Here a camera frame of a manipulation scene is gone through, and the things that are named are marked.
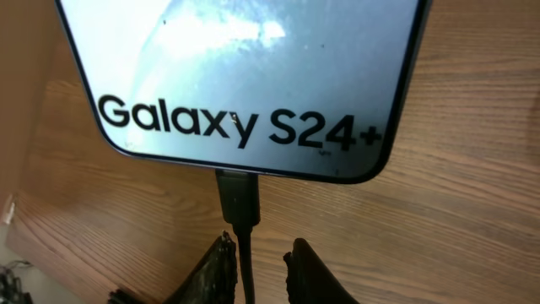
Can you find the black smartphone blue screen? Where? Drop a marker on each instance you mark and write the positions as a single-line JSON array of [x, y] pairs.
[[311, 89]]

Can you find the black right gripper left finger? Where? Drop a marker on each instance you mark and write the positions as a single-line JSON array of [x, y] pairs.
[[214, 278]]

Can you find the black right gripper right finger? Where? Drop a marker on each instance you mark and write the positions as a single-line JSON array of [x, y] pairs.
[[309, 280]]

